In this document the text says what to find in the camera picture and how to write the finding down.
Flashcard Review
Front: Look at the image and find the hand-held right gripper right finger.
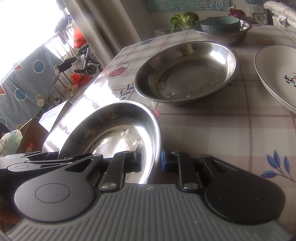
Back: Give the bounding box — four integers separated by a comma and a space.
161, 151, 226, 192

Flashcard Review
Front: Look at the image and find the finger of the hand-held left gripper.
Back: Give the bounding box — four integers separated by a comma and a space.
6, 157, 70, 172
0, 151, 42, 164

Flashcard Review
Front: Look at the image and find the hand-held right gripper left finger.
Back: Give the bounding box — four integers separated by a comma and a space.
65, 151, 144, 191

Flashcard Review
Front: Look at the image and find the steel basin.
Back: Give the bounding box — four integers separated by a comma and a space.
58, 100, 162, 185

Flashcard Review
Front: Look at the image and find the stainless steel plate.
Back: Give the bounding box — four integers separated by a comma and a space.
134, 41, 240, 107

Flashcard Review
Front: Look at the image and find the large stainless steel bowl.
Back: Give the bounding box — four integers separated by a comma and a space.
194, 20, 252, 46

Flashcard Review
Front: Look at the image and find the white ceramic plate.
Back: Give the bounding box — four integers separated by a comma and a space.
254, 45, 296, 114

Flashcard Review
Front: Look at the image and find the teal ceramic bowl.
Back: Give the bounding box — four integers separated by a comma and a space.
200, 16, 241, 33

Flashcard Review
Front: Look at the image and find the small stainless steel bowl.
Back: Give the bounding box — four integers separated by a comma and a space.
239, 19, 252, 32

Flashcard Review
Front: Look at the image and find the white green plastic bag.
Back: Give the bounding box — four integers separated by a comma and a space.
0, 130, 23, 157

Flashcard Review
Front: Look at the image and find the open cardboard box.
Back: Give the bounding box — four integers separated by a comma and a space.
16, 118, 50, 154

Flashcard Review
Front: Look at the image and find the white topped brown box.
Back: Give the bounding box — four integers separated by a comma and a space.
38, 100, 73, 133

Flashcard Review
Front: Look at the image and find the grey circle-print blanket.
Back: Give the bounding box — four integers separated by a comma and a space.
0, 44, 61, 131

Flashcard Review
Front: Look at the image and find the crumpled red plastic bag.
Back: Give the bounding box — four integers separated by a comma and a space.
70, 74, 94, 86

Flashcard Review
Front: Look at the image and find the wheelchair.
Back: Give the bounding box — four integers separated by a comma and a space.
73, 45, 103, 75

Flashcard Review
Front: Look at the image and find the hanging red plastic bag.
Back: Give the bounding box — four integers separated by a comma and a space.
73, 27, 87, 49

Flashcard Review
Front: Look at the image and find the dark checked hanging cloth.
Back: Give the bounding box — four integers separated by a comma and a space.
54, 14, 73, 32

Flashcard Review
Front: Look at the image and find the napa cabbage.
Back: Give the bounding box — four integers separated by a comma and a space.
170, 12, 200, 33

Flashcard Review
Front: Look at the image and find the beige curtain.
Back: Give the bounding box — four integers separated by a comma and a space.
62, 0, 148, 59

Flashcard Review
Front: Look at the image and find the red onion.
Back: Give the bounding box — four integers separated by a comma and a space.
228, 6, 247, 20

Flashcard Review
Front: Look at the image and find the white water dispenser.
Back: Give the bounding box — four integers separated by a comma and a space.
252, 6, 267, 25

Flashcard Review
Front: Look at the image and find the white lace blanket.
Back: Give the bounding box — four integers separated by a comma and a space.
264, 1, 296, 24

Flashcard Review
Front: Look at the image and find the black padded handle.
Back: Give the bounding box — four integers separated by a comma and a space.
57, 57, 77, 73

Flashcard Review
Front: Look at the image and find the teal floral wall cloth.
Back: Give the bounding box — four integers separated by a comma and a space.
143, 0, 230, 13

